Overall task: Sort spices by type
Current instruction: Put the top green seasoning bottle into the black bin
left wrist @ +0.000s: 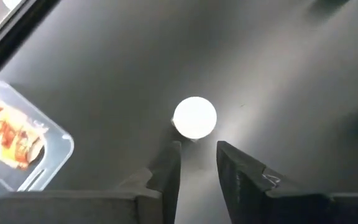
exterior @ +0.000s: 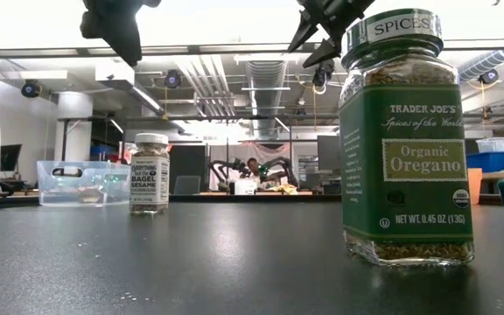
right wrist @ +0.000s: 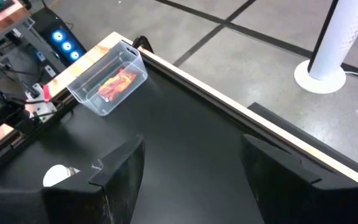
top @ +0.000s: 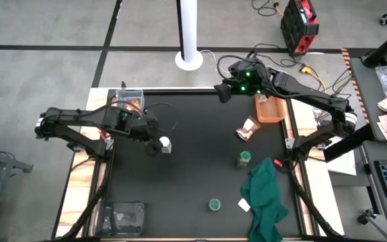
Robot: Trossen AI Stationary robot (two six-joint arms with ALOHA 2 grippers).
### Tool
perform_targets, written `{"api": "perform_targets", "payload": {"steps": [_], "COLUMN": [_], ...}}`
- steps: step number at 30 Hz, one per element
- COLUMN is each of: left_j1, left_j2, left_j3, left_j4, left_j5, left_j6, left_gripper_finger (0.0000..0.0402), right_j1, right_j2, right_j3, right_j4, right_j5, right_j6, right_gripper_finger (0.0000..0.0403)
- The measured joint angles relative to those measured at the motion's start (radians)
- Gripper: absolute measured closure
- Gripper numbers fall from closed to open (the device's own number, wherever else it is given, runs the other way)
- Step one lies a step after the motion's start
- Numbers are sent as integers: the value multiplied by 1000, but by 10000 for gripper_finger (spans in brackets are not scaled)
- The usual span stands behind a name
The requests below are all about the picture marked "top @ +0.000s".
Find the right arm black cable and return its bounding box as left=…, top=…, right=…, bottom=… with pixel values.
left=215, top=53, right=258, bottom=83

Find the black table frame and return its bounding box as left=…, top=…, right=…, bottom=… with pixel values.
left=52, top=87, right=345, bottom=242

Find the black caster wheel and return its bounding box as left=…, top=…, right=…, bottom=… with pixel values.
left=357, top=208, right=378, bottom=225

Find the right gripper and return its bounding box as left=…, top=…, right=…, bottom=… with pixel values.
left=213, top=60, right=273, bottom=104

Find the black floor cable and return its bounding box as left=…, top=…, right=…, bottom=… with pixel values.
left=251, top=0, right=279, bottom=17

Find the green cloth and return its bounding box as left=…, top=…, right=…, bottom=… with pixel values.
left=240, top=157, right=290, bottom=242

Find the green lid spice jar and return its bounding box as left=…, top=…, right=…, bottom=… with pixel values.
left=236, top=150, right=252, bottom=168

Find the black metal beam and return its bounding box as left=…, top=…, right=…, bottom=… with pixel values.
left=322, top=123, right=376, bottom=163

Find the clear plastic container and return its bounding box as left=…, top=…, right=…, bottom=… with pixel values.
left=94, top=200, right=146, bottom=237

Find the grey metal stand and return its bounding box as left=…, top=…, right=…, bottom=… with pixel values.
left=0, top=136, right=34, bottom=236

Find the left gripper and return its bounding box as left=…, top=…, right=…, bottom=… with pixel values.
left=126, top=110, right=165, bottom=159

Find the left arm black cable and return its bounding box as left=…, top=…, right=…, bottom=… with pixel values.
left=142, top=102, right=179, bottom=134

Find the white card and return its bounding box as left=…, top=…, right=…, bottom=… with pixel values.
left=237, top=198, right=251, bottom=213

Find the orange plastic bin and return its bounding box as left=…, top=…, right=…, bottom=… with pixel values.
left=254, top=93, right=287, bottom=124

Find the white pole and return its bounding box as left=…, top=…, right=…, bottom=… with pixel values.
left=174, top=0, right=204, bottom=72

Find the organic oregano jar green lid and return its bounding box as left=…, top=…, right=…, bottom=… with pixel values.
left=208, top=198, right=222, bottom=212

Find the red black power station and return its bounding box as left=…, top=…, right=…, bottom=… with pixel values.
left=279, top=0, right=320, bottom=57

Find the white paper sheet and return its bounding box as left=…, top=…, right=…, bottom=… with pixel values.
left=327, top=147, right=358, bottom=177

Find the yellow extension cable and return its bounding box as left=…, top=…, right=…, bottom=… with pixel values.
left=299, top=64, right=328, bottom=94

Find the clear plastic bin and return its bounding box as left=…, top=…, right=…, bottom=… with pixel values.
left=115, top=87, right=146, bottom=112

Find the striped hazard tape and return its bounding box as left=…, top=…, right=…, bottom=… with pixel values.
left=340, top=48, right=372, bottom=126

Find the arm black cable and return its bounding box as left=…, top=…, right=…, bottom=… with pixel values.
left=215, top=53, right=258, bottom=83
left=142, top=102, right=179, bottom=134

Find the black vertical pole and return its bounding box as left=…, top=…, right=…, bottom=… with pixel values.
left=362, top=20, right=387, bottom=69

